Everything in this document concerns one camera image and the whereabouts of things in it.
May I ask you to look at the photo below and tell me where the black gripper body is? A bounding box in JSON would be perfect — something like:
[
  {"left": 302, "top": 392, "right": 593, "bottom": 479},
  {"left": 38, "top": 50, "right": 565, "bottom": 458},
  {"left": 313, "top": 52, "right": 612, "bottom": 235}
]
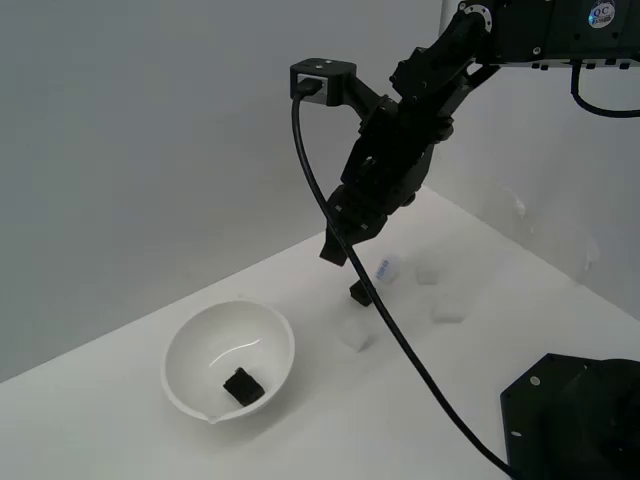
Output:
[{"left": 327, "top": 97, "right": 456, "bottom": 244}]

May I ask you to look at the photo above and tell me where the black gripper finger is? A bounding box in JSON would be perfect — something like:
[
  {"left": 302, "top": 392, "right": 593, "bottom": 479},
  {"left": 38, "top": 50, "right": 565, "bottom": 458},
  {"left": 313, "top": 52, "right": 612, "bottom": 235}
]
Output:
[
  {"left": 352, "top": 214, "right": 389, "bottom": 249},
  {"left": 325, "top": 197, "right": 357, "bottom": 244}
]

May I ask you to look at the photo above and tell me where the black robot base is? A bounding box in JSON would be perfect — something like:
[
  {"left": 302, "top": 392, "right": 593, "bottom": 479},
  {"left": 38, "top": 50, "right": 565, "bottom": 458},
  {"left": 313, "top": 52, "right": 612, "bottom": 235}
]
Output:
[{"left": 499, "top": 352, "right": 640, "bottom": 480}]

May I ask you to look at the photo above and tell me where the white bowl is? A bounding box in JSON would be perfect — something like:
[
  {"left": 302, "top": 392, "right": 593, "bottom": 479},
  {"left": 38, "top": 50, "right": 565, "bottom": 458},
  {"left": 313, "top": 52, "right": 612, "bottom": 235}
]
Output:
[{"left": 160, "top": 298, "right": 296, "bottom": 425}]

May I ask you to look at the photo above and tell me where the clear tape piece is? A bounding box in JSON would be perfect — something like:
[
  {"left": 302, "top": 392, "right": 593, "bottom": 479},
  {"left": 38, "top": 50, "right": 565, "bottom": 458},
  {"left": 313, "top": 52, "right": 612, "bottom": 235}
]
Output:
[{"left": 507, "top": 192, "right": 531, "bottom": 226}]

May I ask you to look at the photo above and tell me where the black camera cable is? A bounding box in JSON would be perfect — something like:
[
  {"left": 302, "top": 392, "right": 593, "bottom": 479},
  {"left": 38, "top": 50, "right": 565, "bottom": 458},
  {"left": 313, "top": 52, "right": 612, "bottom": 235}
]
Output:
[{"left": 290, "top": 89, "right": 516, "bottom": 479}]

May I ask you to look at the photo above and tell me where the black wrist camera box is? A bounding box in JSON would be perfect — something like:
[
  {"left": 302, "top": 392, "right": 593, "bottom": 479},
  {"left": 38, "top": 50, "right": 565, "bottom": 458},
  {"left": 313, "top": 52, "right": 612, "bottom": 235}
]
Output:
[{"left": 289, "top": 58, "right": 391, "bottom": 121}]

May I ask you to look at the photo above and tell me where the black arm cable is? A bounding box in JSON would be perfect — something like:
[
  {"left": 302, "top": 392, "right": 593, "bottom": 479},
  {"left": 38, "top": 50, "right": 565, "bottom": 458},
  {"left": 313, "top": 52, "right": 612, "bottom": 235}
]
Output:
[{"left": 569, "top": 64, "right": 640, "bottom": 119}]

